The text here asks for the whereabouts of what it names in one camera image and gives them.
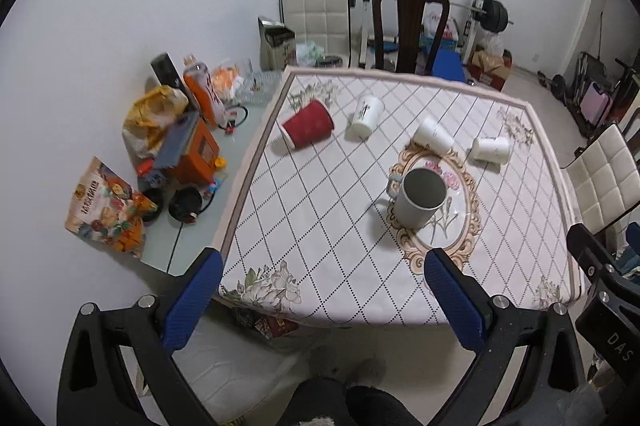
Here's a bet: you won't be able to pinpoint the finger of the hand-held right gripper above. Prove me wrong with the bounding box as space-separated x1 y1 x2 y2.
566 222 640 293

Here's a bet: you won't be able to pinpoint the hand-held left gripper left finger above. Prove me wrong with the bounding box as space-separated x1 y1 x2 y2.
56 247 224 426

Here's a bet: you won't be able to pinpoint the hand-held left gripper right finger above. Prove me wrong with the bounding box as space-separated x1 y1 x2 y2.
423 247 587 426

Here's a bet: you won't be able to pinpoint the white paper cup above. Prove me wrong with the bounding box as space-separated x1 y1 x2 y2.
412 116 454 155
471 136 511 165

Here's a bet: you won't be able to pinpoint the white printed mug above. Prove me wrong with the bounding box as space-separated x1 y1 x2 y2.
347 95 385 140

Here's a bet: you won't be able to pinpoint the red paper cup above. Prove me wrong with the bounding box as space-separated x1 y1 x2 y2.
280 99 335 151

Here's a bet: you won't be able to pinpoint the white quilted leather chair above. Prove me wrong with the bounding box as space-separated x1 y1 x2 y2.
560 123 640 237
280 0 353 68

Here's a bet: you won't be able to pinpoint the dark red box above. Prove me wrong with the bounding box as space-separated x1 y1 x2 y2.
230 306 301 341

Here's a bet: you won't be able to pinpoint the white chair seat cushion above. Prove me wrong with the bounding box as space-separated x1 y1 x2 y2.
117 328 321 426

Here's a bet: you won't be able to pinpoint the black round tin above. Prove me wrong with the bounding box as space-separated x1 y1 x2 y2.
140 187 165 222
168 187 205 224

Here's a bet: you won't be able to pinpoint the grey mug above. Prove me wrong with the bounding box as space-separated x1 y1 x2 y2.
385 166 449 229

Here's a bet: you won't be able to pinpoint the colourful snack bag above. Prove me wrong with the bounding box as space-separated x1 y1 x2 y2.
64 155 160 261

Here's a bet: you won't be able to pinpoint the person's legs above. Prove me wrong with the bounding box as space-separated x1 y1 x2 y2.
290 341 426 426

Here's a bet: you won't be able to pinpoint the pink suitcase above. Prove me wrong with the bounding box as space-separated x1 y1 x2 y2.
580 81 613 132

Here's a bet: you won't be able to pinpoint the floral diamond-pattern tablecloth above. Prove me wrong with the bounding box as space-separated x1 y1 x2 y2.
217 66 586 328

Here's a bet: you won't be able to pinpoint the orange box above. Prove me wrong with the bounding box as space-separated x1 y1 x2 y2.
167 119 222 184

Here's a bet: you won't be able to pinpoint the grey blue book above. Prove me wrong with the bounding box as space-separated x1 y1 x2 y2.
152 111 202 169

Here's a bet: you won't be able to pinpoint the black folding trolley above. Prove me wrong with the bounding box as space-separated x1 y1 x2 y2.
572 49 640 139

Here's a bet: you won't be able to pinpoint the yellow plastic bag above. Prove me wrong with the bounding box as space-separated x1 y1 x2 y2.
122 85 190 159

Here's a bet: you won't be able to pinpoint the cardboard box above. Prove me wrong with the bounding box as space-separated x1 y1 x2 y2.
465 49 514 92

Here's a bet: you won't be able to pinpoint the orange drink bottle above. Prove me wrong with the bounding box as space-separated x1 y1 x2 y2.
182 54 221 129

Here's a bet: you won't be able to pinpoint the orange snack packet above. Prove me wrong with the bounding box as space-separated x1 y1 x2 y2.
210 64 246 103

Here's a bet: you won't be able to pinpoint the black cylinder container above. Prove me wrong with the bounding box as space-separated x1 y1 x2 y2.
150 51 198 112

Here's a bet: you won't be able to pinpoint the blue bench pad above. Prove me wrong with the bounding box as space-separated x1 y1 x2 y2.
431 49 467 83

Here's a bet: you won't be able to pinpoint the black barbell plate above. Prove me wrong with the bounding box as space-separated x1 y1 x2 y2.
482 0 515 33

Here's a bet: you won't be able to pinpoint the green white plastic bag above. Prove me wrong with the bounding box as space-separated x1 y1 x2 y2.
295 39 328 67

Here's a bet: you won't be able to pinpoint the dark wooden chair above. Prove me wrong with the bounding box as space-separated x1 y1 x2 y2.
372 0 451 76

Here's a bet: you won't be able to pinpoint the black cable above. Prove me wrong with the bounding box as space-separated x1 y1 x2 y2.
217 104 250 134

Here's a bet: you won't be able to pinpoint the white weight rack post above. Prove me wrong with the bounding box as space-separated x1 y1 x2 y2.
460 0 492 66
357 0 377 70

